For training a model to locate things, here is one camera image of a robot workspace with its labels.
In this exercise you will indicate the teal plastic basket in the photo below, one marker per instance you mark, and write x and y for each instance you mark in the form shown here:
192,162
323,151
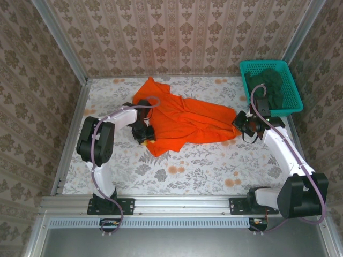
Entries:
290,88

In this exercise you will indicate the orange t-shirt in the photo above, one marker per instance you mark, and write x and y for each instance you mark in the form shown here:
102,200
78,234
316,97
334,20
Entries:
187,120

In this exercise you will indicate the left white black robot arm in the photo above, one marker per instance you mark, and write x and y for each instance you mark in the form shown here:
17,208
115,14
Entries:
104,184

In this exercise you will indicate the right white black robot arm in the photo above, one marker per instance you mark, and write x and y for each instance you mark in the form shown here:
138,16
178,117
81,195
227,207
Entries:
281,150

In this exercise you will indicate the dark green t-shirt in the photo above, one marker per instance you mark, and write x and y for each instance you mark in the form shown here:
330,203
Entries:
270,83

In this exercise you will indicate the floral patterned table cover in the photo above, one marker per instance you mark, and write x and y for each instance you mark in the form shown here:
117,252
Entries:
187,174

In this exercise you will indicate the black connector socket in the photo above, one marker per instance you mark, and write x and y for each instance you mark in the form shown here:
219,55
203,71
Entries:
107,223
258,223

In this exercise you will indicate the grey metal sheet panel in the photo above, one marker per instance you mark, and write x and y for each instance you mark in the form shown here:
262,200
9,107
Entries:
171,243

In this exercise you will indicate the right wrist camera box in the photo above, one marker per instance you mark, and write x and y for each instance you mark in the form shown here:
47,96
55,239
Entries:
249,114

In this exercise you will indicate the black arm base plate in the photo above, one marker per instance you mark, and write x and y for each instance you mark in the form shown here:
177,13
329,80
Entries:
237,206
127,206

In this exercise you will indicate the wide aluminium base rail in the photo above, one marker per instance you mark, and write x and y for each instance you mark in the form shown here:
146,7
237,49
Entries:
182,204

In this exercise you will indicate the aluminium frame post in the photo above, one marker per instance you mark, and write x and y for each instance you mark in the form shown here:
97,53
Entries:
61,42
297,40

